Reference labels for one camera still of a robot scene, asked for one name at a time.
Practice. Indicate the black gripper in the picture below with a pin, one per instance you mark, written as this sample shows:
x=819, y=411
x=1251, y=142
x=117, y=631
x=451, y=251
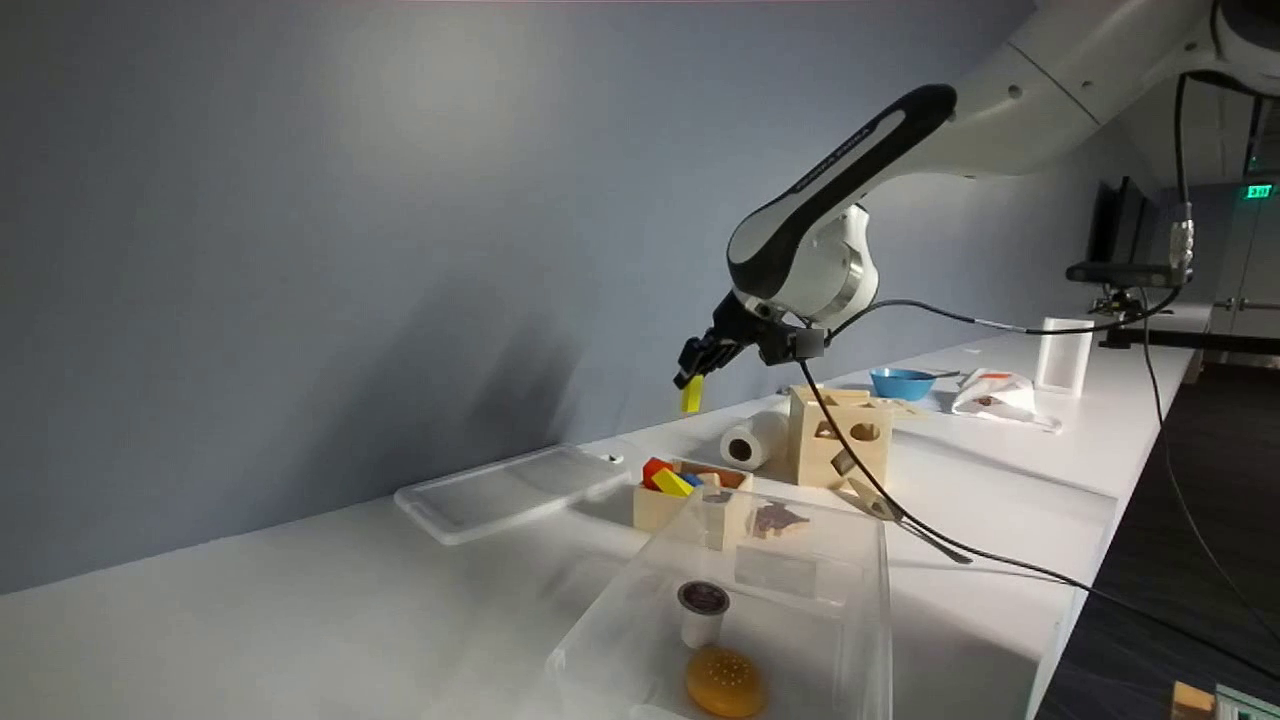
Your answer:
x=756, y=333

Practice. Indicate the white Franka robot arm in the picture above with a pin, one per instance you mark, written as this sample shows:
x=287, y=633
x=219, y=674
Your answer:
x=853, y=161

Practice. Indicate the wooden shape sorter box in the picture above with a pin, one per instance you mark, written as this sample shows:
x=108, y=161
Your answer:
x=820, y=462

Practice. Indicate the pale green box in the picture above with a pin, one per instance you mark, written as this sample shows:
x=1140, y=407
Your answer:
x=1245, y=704

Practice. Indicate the small blue wooden block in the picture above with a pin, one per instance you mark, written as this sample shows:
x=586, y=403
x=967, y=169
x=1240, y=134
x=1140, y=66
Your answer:
x=694, y=476

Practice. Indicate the red wooden cube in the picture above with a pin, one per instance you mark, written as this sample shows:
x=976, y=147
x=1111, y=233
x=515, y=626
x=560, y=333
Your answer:
x=657, y=469

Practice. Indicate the small open wooden crate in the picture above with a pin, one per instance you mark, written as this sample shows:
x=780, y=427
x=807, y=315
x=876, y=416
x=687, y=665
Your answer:
x=662, y=516

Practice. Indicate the brown giraffe pattern wooden piece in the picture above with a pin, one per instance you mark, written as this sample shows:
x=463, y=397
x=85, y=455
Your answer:
x=779, y=516

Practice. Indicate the blue bowl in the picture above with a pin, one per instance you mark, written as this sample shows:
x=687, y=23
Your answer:
x=900, y=386

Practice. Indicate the clear plastic lid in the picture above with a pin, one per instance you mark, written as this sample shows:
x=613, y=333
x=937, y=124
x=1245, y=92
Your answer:
x=493, y=494

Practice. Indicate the clear plastic bin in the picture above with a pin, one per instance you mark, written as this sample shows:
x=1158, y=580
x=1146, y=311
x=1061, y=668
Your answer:
x=801, y=626

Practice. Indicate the orange round bun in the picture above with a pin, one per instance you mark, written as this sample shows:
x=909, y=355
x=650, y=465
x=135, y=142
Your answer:
x=726, y=682

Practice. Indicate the clear plastic cup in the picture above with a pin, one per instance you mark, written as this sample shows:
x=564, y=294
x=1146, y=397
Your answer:
x=1065, y=355

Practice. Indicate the black monitor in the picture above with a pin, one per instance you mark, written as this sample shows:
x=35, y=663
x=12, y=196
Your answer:
x=1121, y=220

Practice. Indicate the green exit sign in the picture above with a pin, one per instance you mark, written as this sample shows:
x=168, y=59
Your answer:
x=1259, y=190

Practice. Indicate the small tan wooden item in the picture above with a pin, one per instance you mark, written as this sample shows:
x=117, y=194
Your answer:
x=1195, y=700

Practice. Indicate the black camera tripod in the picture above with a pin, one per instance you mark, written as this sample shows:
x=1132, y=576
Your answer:
x=1121, y=315

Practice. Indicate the black stereo camera bar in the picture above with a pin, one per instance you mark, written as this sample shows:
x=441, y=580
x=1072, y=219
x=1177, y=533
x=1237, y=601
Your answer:
x=1129, y=272

